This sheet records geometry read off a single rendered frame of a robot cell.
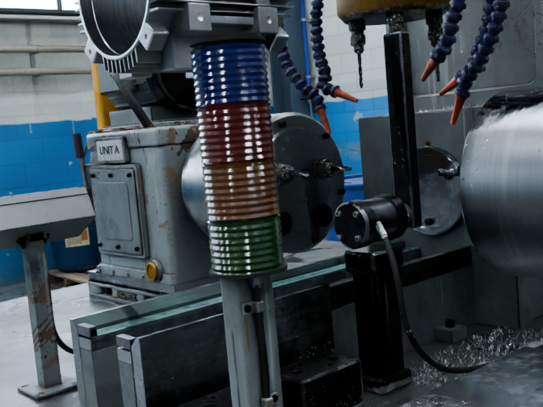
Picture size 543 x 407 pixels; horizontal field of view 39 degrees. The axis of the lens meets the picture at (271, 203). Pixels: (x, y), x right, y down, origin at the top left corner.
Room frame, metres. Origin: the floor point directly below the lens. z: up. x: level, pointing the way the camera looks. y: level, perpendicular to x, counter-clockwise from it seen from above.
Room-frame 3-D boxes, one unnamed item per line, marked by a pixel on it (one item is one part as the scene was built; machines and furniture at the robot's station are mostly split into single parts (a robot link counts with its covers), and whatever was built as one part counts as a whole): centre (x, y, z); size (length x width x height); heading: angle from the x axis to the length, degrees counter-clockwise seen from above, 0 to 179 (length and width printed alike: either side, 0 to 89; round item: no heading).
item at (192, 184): (1.47, 0.04, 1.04); 0.37 x 0.25 x 0.25; 41
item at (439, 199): (1.26, -0.26, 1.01); 0.15 x 0.02 x 0.15; 41
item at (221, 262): (0.62, 0.02, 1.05); 0.06 x 0.06 x 0.04
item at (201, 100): (0.62, 0.02, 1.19); 0.06 x 0.06 x 0.04
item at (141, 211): (1.65, 0.20, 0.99); 0.35 x 0.31 x 0.37; 41
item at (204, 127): (0.62, 0.02, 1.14); 0.06 x 0.06 x 0.04
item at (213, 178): (0.62, 0.02, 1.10); 0.06 x 0.06 x 0.04
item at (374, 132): (1.30, -0.31, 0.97); 0.30 x 0.11 x 0.34; 41
